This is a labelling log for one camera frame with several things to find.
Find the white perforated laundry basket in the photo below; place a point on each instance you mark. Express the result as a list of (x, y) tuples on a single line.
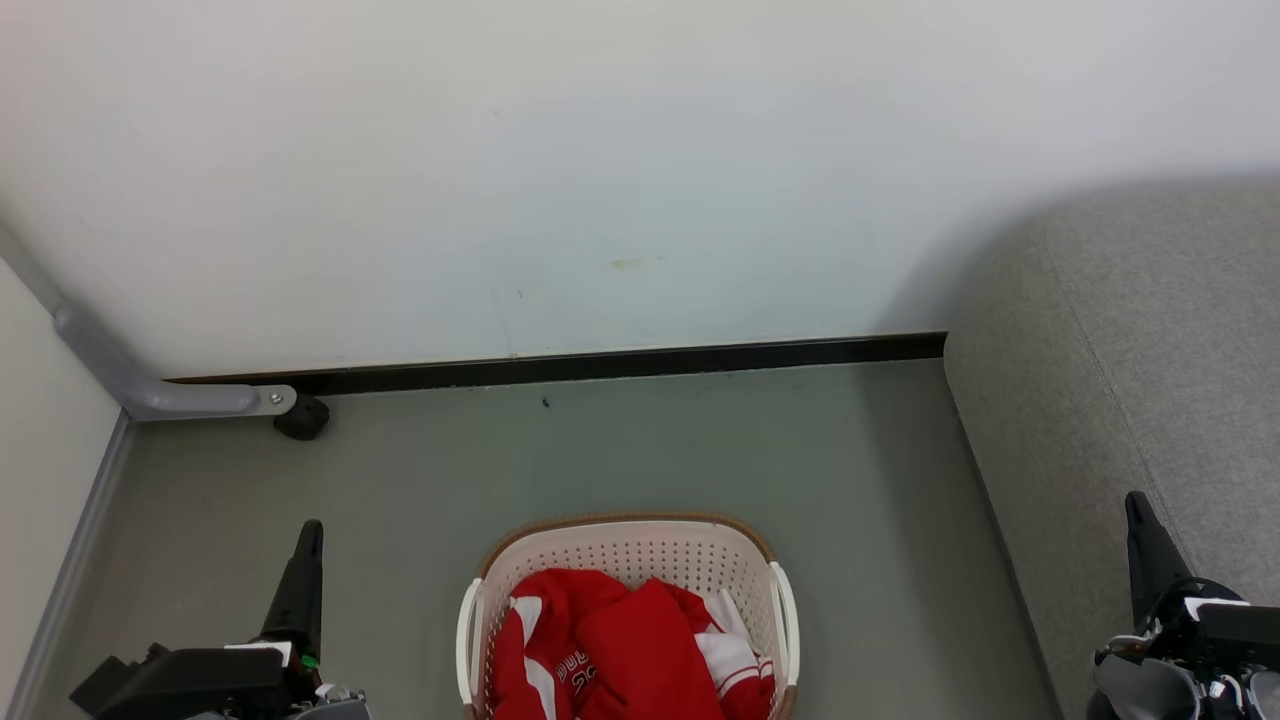
[(620, 550)]

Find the red basketball jersey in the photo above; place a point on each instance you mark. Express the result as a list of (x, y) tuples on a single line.
[(630, 650)]

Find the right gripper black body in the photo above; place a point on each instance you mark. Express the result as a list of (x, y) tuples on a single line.
[(1230, 630)]

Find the white red striped garment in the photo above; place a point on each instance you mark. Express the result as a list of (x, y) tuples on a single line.
[(735, 660)]

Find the grey fabric sofa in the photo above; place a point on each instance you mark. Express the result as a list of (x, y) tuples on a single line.
[(1150, 350)]

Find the grey skirting strip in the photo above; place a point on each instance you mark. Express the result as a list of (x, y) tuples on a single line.
[(70, 570)]

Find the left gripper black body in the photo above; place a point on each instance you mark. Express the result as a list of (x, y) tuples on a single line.
[(190, 685)]

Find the black skirting strip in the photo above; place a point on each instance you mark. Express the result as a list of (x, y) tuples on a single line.
[(600, 362)]

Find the grey metal tube leg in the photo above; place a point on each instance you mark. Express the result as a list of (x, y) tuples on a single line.
[(180, 400)]

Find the black round foot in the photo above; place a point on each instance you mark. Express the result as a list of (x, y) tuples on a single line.
[(302, 418)]

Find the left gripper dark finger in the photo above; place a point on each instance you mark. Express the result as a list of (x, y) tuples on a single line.
[(300, 590)]

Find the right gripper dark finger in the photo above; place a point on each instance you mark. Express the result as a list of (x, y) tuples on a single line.
[(1150, 560)]

